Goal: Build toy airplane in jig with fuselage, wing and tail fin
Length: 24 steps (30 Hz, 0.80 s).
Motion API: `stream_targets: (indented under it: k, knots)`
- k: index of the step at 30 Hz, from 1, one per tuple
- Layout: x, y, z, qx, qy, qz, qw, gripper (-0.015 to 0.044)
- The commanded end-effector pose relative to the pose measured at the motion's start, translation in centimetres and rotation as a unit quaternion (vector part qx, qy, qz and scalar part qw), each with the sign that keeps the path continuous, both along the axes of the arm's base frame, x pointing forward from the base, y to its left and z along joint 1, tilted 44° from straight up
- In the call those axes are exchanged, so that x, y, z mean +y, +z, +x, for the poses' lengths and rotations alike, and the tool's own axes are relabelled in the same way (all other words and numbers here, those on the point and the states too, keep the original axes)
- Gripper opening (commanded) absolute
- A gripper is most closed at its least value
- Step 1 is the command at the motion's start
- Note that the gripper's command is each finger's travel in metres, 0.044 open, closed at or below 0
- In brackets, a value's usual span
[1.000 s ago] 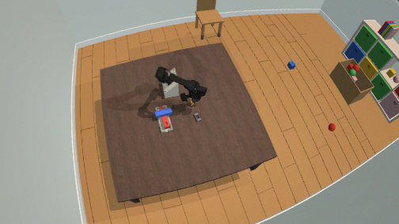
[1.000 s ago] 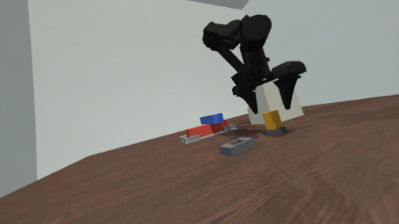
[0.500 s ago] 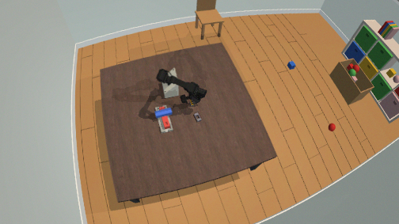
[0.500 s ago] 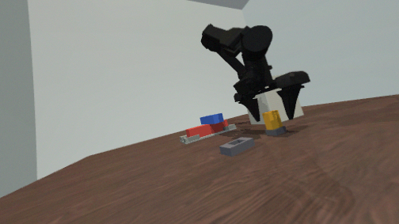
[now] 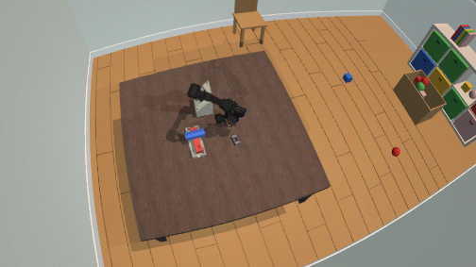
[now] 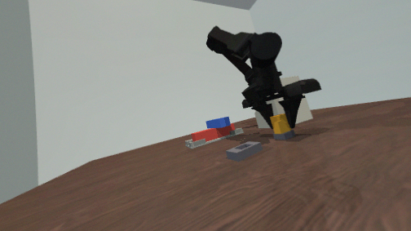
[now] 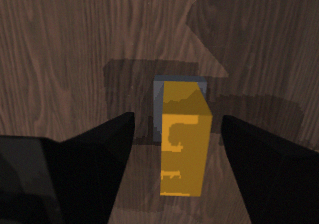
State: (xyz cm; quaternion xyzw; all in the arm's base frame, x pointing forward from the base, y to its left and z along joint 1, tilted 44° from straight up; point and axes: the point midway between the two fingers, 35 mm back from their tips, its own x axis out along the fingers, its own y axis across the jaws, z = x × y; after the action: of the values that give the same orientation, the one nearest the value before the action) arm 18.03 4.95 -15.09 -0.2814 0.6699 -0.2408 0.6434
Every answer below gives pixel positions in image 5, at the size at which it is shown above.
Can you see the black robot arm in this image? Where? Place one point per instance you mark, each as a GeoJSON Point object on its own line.
{"type": "Point", "coordinates": [225, 104]}

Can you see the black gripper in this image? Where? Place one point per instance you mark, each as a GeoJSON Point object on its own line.
{"type": "Point", "coordinates": [221, 118]}

